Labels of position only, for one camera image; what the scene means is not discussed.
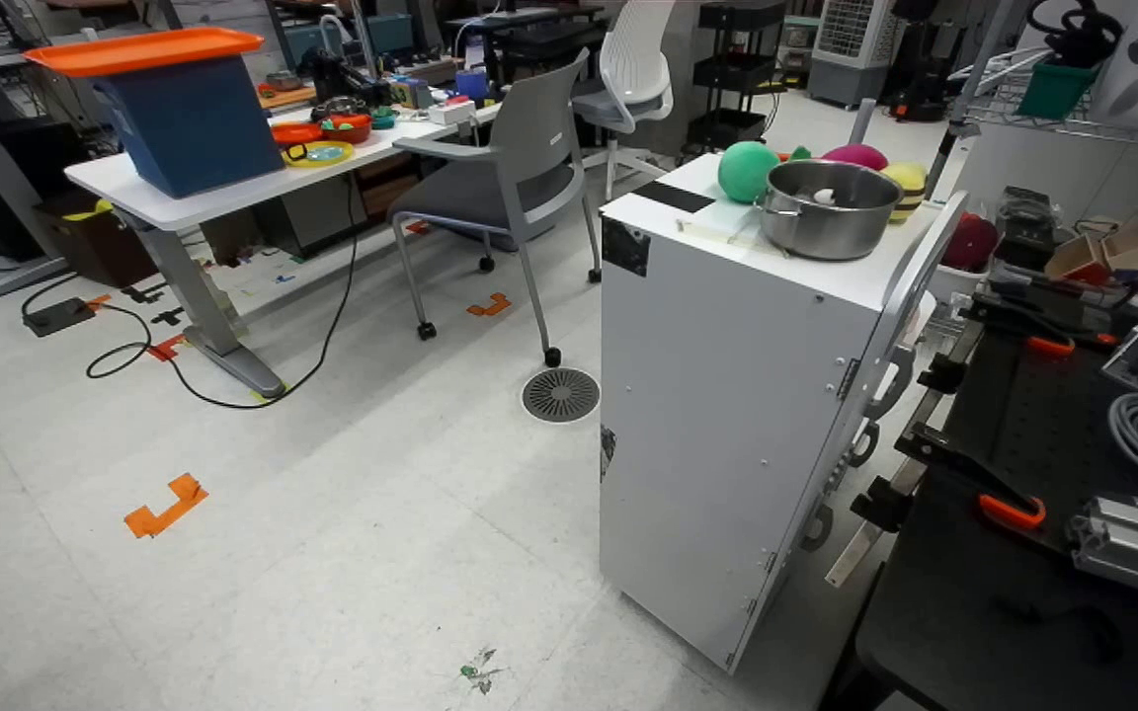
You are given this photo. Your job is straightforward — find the white toy kitchen cabinet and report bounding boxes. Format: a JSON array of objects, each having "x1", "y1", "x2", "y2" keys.
[{"x1": 596, "y1": 151, "x2": 971, "y2": 676}]

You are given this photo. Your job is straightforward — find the steel cooking pot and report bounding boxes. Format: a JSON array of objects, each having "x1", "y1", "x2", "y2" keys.
[{"x1": 760, "y1": 158, "x2": 904, "y2": 264}]

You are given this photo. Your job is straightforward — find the grey round floor plate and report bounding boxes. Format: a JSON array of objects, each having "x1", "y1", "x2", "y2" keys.
[{"x1": 519, "y1": 366, "x2": 605, "y2": 428}]

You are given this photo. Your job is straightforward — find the small orange floor tape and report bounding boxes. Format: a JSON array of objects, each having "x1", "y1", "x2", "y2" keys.
[{"x1": 468, "y1": 289, "x2": 519, "y2": 322}]

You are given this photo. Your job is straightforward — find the grey office chair with armrests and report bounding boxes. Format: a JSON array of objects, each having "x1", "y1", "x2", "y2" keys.
[{"x1": 389, "y1": 48, "x2": 605, "y2": 370}]

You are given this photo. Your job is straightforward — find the green plush ball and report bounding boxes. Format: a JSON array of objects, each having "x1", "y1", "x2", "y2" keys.
[{"x1": 715, "y1": 139, "x2": 783, "y2": 210}]

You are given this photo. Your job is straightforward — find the white office chair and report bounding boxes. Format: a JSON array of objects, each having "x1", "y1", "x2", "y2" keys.
[{"x1": 593, "y1": 0, "x2": 685, "y2": 201}]

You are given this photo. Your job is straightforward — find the black shelving cart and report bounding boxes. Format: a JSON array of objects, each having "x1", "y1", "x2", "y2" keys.
[{"x1": 694, "y1": 0, "x2": 792, "y2": 155}]

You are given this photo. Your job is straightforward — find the orange plastic bowl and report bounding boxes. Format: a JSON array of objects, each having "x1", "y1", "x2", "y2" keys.
[{"x1": 269, "y1": 113, "x2": 332, "y2": 151}]

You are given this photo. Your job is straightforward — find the yellow striped plush sponge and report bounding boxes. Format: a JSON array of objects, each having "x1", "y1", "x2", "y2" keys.
[{"x1": 881, "y1": 158, "x2": 933, "y2": 223}]

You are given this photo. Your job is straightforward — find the white work table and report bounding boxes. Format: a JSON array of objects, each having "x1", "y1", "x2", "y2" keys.
[{"x1": 64, "y1": 102, "x2": 497, "y2": 400}]

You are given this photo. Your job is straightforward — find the maroon round object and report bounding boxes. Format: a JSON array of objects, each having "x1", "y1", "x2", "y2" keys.
[{"x1": 942, "y1": 210, "x2": 1003, "y2": 275}]

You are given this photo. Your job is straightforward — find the large orange floor tape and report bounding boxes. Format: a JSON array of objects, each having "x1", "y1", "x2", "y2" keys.
[{"x1": 119, "y1": 468, "x2": 215, "y2": 543}]

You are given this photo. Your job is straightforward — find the blue storage bin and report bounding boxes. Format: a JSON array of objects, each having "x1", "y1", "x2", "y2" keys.
[{"x1": 90, "y1": 50, "x2": 289, "y2": 201}]

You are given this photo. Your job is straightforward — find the black power brick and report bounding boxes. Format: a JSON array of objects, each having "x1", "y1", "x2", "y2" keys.
[{"x1": 23, "y1": 293, "x2": 104, "y2": 338}]

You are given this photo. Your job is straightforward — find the orange bin lid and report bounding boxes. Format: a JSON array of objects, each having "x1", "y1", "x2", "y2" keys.
[{"x1": 23, "y1": 22, "x2": 269, "y2": 84}]

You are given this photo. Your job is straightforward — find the green plastic container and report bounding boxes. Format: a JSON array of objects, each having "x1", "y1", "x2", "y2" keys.
[{"x1": 1017, "y1": 55, "x2": 1105, "y2": 126}]

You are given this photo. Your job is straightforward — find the black floor power cable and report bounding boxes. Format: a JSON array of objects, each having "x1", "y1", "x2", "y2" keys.
[{"x1": 83, "y1": 192, "x2": 365, "y2": 416}]

